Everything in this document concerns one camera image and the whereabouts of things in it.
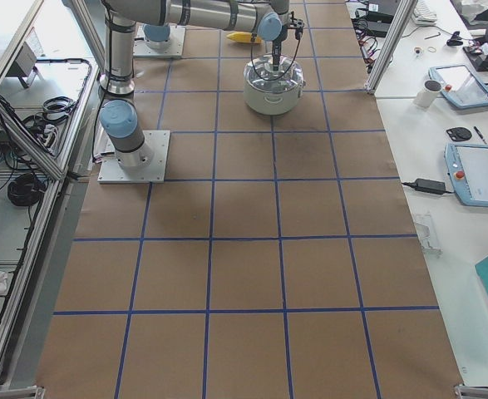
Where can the glass pot lid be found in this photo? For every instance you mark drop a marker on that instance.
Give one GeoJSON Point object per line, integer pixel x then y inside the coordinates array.
{"type": "Point", "coordinates": [261, 75]}

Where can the white mug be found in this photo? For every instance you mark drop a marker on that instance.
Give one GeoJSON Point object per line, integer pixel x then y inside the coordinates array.
{"type": "Point", "coordinates": [428, 93]}

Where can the black power adapter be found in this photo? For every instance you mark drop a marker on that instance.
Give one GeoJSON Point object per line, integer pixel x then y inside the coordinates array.
{"type": "Point", "coordinates": [430, 186]}

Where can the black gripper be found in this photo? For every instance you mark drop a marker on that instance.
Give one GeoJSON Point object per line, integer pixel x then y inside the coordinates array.
{"type": "Point", "coordinates": [275, 46]}

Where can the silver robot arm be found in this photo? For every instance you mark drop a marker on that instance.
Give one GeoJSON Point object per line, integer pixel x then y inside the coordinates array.
{"type": "Point", "coordinates": [268, 20]}
{"type": "Point", "coordinates": [157, 37]}

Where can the yellow corn cob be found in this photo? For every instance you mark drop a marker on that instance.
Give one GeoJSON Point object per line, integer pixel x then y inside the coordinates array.
{"type": "Point", "coordinates": [244, 38]}

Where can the blue teach pendant far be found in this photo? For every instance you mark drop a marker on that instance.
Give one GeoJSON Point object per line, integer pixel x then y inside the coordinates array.
{"type": "Point", "coordinates": [461, 86]}

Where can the pale green electric pot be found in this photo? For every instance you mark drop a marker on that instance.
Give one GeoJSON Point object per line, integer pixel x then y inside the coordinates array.
{"type": "Point", "coordinates": [271, 104]}

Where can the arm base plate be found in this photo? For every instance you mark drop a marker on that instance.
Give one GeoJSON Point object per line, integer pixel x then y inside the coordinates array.
{"type": "Point", "coordinates": [175, 50]}
{"type": "Point", "coordinates": [145, 165]}

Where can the blue teach pendant near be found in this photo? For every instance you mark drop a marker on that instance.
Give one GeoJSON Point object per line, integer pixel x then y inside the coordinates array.
{"type": "Point", "coordinates": [467, 166]}

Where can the blue teach pendant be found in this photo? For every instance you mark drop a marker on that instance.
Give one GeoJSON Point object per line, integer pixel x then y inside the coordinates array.
{"type": "Point", "coordinates": [461, 86]}
{"type": "Point", "coordinates": [467, 166]}

